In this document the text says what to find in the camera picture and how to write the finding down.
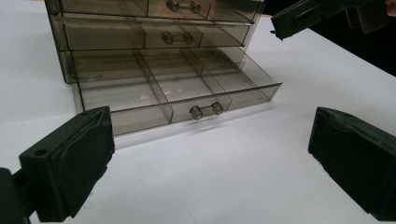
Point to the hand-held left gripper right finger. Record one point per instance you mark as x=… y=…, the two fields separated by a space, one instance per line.
x=358 y=155

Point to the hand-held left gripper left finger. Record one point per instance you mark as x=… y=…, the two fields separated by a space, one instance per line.
x=71 y=165

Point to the smoky transparent drawer cabinet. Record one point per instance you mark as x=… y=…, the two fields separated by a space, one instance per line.
x=57 y=37

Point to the smoky transparent plastic drawer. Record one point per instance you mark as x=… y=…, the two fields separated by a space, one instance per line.
x=186 y=90
x=109 y=6
x=106 y=34

